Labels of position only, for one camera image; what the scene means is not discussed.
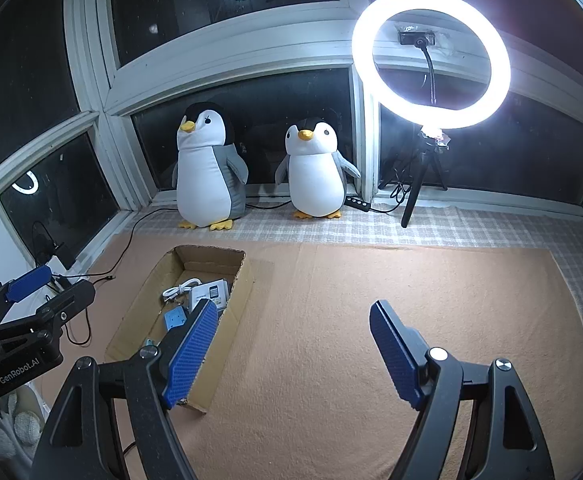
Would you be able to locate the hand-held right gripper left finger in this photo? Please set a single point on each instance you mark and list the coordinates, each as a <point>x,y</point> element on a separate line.
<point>191,355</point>

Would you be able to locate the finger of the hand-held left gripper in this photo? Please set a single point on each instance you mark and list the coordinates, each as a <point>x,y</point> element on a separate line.
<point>69,300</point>
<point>29,281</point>

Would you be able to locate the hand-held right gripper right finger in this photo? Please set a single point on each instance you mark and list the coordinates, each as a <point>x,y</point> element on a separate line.
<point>396,355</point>

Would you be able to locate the light blue phone stand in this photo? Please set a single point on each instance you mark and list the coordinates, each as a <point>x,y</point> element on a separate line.
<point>175,320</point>

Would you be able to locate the cardboard box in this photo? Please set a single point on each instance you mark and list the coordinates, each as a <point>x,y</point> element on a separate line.
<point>226,320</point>

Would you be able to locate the white case with clear lid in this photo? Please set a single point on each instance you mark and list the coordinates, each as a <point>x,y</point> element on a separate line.
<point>210,294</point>

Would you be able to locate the white power strip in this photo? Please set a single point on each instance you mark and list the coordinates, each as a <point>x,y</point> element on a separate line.
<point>74,278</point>

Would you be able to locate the white plugged-in adapter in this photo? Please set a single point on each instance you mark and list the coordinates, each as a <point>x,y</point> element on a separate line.
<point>64,261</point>

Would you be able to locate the white fluffy cloth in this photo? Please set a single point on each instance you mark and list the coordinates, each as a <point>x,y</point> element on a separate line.
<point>6,422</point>

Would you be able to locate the black power strip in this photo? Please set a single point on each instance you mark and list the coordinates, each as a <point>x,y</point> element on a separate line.
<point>357,203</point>

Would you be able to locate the large penguin plush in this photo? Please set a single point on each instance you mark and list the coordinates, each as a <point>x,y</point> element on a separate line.
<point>206,185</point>

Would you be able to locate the small penguin plush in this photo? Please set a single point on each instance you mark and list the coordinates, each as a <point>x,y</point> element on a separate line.
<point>316,175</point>

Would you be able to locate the gooseneck phone holder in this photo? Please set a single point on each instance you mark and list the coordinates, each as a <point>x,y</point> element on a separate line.
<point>430,75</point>

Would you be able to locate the white window frame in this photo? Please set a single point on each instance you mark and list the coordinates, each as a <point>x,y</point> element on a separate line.
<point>96,85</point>

